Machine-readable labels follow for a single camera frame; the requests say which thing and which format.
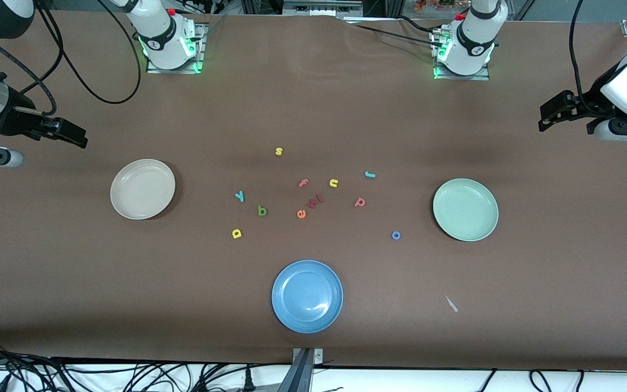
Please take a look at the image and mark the beige brown plate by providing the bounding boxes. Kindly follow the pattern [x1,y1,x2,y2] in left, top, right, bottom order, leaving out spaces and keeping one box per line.
[110,158,176,221]

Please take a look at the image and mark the light green plate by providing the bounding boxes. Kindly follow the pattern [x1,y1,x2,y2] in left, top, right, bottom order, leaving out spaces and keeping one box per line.
[432,178,500,242]

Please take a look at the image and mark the orange decoration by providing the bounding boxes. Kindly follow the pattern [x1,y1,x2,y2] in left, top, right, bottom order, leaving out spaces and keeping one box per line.
[414,0,456,13]

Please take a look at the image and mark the brown table cover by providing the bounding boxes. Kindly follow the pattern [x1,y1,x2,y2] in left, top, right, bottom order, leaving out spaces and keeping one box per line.
[0,10,627,372]

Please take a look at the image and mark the blue plate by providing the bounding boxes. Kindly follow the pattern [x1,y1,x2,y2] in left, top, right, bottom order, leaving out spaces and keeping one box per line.
[271,260,344,334]

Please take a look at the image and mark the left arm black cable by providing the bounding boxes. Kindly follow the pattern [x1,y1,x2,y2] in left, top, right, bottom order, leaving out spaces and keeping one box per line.
[568,0,589,109]

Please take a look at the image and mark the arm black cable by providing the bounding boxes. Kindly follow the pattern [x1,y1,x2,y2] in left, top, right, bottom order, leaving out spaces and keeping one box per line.
[568,0,589,109]
[0,0,143,118]

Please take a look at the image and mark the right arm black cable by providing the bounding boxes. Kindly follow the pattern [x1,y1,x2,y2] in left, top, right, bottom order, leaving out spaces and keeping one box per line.
[0,0,143,118]

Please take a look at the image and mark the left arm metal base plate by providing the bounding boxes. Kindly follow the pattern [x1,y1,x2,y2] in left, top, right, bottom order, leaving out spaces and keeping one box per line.
[432,27,491,81]

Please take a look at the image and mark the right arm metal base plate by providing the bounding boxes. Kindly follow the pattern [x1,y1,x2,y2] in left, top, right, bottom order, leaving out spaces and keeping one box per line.
[145,22,206,75]

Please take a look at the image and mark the black cables on table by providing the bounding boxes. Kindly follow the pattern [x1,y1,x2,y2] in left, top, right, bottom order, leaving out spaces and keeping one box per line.
[343,15,445,48]

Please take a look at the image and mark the aluminium frame rail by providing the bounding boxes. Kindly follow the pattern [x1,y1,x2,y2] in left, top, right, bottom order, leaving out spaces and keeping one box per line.
[282,0,364,18]

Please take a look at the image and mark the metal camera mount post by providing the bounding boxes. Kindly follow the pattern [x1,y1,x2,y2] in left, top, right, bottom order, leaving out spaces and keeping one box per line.
[278,347,324,392]

